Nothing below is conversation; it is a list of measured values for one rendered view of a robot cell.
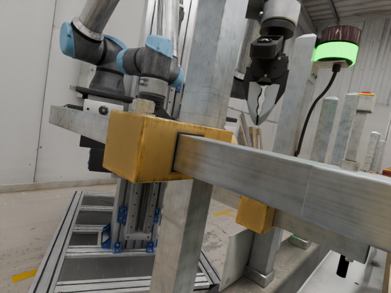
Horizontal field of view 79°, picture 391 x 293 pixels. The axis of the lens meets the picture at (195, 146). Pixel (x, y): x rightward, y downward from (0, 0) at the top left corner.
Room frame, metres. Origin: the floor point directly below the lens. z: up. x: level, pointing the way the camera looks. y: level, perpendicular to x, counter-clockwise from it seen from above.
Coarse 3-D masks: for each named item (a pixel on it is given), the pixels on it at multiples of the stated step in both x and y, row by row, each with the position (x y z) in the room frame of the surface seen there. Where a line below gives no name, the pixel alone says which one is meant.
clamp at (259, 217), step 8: (240, 200) 0.38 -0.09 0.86; (248, 200) 0.37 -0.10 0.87; (240, 208) 0.38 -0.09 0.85; (248, 208) 0.37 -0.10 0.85; (256, 208) 0.36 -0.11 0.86; (264, 208) 0.36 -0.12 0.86; (272, 208) 0.37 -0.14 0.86; (240, 216) 0.38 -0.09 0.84; (248, 216) 0.37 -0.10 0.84; (256, 216) 0.36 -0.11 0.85; (264, 216) 0.35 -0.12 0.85; (272, 216) 0.37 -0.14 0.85; (240, 224) 0.38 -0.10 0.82; (248, 224) 0.37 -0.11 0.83; (256, 224) 0.36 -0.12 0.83; (264, 224) 0.35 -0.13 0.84; (272, 224) 0.38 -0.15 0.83; (256, 232) 0.36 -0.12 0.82; (264, 232) 0.36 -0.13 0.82
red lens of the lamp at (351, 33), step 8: (328, 32) 0.39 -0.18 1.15; (336, 32) 0.38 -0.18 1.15; (344, 32) 0.38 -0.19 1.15; (352, 32) 0.38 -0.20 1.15; (360, 32) 0.38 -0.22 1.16; (320, 40) 0.41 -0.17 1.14; (328, 40) 0.39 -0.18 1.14; (336, 40) 0.38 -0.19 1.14; (344, 40) 0.38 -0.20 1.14; (352, 40) 0.38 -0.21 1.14
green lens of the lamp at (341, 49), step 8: (320, 48) 0.40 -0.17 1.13; (328, 48) 0.39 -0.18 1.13; (336, 48) 0.38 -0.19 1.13; (344, 48) 0.38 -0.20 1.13; (352, 48) 0.38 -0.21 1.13; (320, 56) 0.40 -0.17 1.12; (328, 56) 0.38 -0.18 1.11; (336, 56) 0.38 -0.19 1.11; (344, 56) 0.38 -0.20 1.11; (352, 56) 0.38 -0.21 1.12; (352, 64) 0.40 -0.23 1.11
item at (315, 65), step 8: (312, 64) 0.41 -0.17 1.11; (320, 64) 0.41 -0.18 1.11; (328, 64) 0.40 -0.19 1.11; (336, 64) 0.40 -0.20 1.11; (344, 64) 0.39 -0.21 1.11; (312, 72) 0.41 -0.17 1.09; (336, 72) 0.40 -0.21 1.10; (312, 80) 0.42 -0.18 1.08; (328, 88) 0.40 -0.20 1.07; (320, 96) 0.41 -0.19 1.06; (312, 104) 0.42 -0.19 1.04; (304, 128) 0.42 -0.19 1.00; (296, 152) 0.42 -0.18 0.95
